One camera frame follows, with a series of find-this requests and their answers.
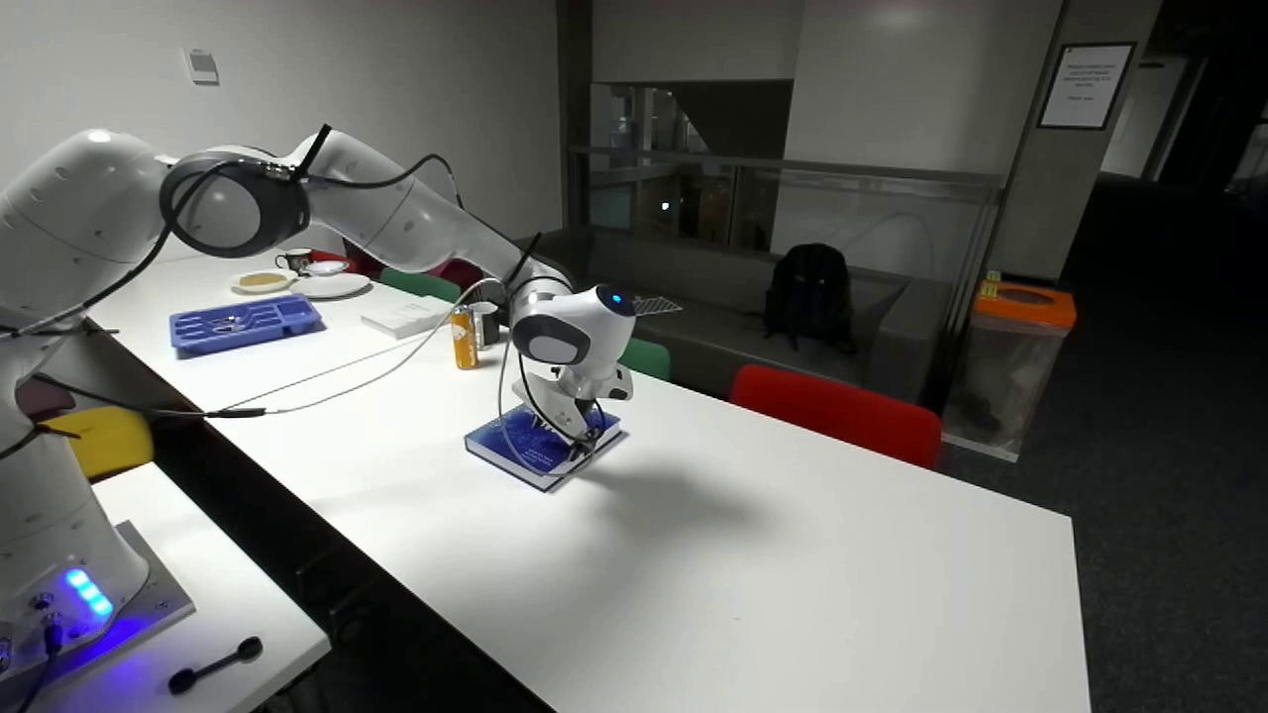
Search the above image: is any yellow stool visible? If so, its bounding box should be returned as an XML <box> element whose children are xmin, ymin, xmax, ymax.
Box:
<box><xmin>51</xmin><ymin>399</ymin><xmax>159</xmax><ymax>485</ymax></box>

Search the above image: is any green chair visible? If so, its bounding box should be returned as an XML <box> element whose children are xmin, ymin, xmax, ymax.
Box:
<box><xmin>378</xmin><ymin>266</ymin><xmax>459</xmax><ymax>304</ymax></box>
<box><xmin>619</xmin><ymin>333</ymin><xmax>673</xmax><ymax>386</ymax></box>

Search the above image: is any blue hardcover robotics book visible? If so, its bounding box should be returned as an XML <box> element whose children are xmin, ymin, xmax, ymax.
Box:
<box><xmin>459</xmin><ymin>395</ymin><xmax>636</xmax><ymax>497</ymax></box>

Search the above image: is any red chair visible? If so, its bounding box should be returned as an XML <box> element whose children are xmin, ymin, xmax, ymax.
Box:
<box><xmin>727</xmin><ymin>362</ymin><xmax>946</xmax><ymax>477</ymax></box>

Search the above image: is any framed wall notice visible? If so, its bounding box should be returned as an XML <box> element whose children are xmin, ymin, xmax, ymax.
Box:
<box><xmin>1035</xmin><ymin>40</ymin><xmax>1140</xmax><ymax>134</ymax></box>

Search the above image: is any glass railing panel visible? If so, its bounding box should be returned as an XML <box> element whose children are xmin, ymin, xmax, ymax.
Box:
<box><xmin>566</xmin><ymin>137</ymin><xmax>1010</xmax><ymax>288</ymax></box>

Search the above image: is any orange drink can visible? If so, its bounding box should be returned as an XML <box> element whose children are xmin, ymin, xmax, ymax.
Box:
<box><xmin>447</xmin><ymin>304</ymin><xmax>487</xmax><ymax>378</ymax></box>

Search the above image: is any blue compartment tray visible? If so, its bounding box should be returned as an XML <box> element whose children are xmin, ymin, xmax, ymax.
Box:
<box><xmin>167</xmin><ymin>293</ymin><xmax>331</xmax><ymax>363</ymax></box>

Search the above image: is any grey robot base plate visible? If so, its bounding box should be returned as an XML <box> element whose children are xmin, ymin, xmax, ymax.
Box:
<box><xmin>0</xmin><ymin>520</ymin><xmax>199</xmax><ymax>693</ymax></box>

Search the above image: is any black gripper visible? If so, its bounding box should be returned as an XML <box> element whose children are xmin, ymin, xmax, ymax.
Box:
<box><xmin>525</xmin><ymin>369</ymin><xmax>601</xmax><ymax>450</ymax></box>

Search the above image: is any clear bin with orange lid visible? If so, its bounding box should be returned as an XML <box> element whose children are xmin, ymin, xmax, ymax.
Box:
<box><xmin>942</xmin><ymin>275</ymin><xmax>1082</xmax><ymax>466</ymax></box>

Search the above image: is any white closed book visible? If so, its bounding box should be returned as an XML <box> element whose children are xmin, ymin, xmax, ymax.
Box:
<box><xmin>356</xmin><ymin>299</ymin><xmax>459</xmax><ymax>342</ymax></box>

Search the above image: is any grey sofa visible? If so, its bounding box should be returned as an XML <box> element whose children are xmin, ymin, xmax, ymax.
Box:
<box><xmin>527</xmin><ymin>226</ymin><xmax>950</xmax><ymax>407</ymax></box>

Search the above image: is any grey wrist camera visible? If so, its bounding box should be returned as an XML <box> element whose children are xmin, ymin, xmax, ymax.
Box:
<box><xmin>579</xmin><ymin>355</ymin><xmax>642</xmax><ymax>407</ymax></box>

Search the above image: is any magazine with pale cover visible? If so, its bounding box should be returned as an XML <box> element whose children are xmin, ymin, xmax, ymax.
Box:
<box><xmin>632</xmin><ymin>293</ymin><xmax>690</xmax><ymax>325</ymax></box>

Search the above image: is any black backpack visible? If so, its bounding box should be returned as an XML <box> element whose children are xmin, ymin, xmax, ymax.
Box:
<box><xmin>761</xmin><ymin>243</ymin><xmax>862</xmax><ymax>355</ymax></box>

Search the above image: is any small beige bowl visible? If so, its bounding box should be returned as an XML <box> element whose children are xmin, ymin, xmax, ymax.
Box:
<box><xmin>229</xmin><ymin>266</ymin><xmax>298</xmax><ymax>299</ymax></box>

